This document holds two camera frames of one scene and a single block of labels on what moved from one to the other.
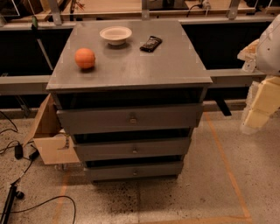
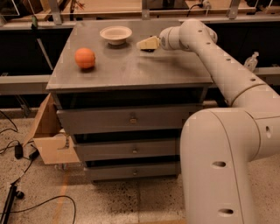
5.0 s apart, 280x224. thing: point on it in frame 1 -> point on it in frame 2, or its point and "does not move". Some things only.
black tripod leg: (13, 192) does not move
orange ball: (85, 58) does not move
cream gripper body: (269, 53) -> (164, 41)
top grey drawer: (97, 119) does not move
